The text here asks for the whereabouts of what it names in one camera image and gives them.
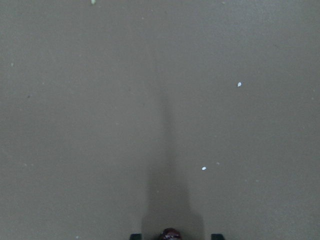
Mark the dark cherry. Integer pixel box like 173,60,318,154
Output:
158,227,183,240

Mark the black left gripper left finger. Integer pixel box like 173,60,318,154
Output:
129,233,142,240

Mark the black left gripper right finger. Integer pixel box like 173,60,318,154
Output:
211,233,223,240

